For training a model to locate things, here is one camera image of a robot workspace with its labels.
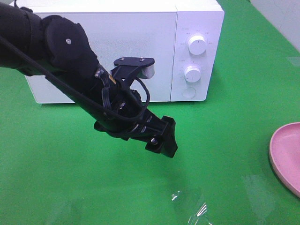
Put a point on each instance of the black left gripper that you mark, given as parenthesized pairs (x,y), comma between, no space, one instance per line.
(129,118)

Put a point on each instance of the round door release button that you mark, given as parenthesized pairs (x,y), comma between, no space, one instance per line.
(189,92)

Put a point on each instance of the white microwave knob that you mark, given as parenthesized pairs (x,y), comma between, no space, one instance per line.
(192,74)
(197,44)

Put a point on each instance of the white microwave door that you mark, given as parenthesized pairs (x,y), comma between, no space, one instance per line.
(149,35)

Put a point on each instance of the pink round plate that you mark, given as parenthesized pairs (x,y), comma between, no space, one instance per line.
(284,154)

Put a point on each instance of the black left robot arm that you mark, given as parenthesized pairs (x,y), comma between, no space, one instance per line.
(59,49)

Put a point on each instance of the white microwave oven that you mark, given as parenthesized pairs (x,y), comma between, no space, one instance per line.
(192,17)

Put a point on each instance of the clear tape patch right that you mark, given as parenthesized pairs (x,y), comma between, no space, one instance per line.
(261,197)

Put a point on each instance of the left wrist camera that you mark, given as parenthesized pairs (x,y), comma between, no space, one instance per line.
(127,69)

